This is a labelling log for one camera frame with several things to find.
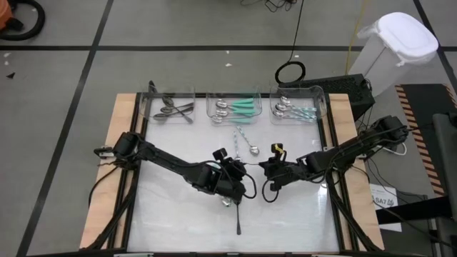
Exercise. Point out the black spoon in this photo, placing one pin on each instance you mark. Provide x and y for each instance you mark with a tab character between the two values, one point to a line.
167	101
165	109
253	163
238	221

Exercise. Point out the white paper label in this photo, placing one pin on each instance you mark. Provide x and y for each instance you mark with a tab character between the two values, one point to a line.
383	200

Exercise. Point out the black aluminium table frame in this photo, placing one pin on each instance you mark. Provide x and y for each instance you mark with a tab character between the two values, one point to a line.
200	95

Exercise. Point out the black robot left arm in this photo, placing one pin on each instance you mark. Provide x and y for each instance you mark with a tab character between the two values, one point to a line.
171	162

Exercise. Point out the black camera post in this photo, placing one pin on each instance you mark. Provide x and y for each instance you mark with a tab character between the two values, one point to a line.
152	87

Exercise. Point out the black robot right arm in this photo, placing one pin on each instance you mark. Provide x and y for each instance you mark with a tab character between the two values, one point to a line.
350	150

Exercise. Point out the hazard striped black mat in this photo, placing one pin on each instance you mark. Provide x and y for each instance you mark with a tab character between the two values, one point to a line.
425	103

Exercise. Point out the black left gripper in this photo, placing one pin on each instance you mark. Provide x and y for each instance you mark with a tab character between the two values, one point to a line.
225	182

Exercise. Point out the black floor scrap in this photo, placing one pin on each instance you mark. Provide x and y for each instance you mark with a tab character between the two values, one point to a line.
11	75

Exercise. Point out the clear plastic bin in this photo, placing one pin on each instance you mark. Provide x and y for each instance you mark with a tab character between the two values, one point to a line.
233	92
303	92
185	93

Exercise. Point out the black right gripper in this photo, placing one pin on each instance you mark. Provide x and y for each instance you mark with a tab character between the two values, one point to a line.
285	169

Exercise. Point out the orange vacuum cleaner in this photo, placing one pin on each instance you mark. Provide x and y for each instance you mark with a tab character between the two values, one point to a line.
4	16

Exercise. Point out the black metal beam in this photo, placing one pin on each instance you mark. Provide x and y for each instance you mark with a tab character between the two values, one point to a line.
410	212

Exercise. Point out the white lidded trash bin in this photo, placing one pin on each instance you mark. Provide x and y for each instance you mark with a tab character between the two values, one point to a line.
403	35

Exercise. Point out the metal spoon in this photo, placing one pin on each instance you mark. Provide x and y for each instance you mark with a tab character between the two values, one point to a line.
160	117

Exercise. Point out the yellow tape tag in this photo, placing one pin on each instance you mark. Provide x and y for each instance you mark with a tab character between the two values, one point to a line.
280	149

